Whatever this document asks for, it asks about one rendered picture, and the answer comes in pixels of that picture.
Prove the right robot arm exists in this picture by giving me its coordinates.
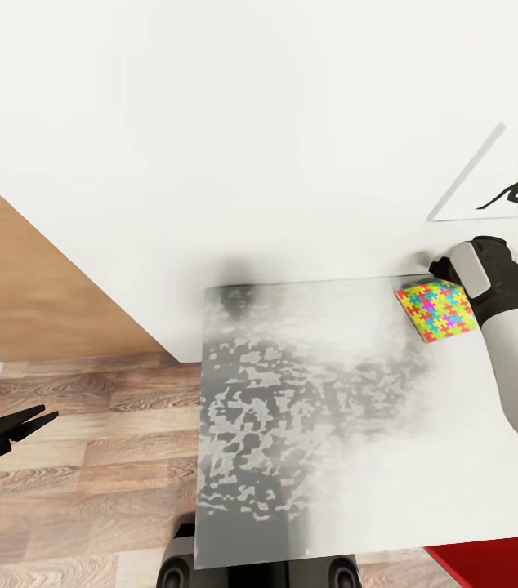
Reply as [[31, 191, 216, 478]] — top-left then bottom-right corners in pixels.
[[429, 236, 518, 433]]

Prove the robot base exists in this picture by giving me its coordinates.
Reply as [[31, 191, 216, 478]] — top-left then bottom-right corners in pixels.
[[156, 523, 362, 588]]

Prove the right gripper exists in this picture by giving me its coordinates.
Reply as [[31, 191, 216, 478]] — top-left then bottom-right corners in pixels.
[[429, 256, 461, 285]]

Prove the jigsaw puzzle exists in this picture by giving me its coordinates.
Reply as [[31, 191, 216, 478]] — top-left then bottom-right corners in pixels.
[[395, 280, 479, 344]]

